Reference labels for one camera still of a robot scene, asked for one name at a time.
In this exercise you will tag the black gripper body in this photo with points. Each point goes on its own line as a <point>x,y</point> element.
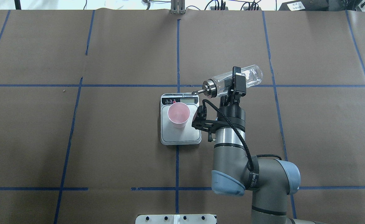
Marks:
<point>234,115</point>

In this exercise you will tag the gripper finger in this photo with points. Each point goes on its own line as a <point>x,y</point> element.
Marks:
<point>239,85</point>
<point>230,86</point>

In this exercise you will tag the clear glass sauce bottle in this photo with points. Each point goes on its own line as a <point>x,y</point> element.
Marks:
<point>216,86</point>

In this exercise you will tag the pink plastic cup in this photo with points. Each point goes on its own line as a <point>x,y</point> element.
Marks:
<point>178,113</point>

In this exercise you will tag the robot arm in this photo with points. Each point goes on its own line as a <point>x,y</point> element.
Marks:
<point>235,170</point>

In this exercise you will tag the grey digital kitchen scale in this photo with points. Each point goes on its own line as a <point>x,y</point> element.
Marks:
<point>172,136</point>

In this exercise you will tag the black box white label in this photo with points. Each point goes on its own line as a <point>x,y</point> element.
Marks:
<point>304,5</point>

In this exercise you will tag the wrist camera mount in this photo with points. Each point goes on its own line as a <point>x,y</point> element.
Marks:
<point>201,123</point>

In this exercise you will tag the aluminium frame post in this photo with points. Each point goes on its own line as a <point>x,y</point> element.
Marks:
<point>177,7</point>

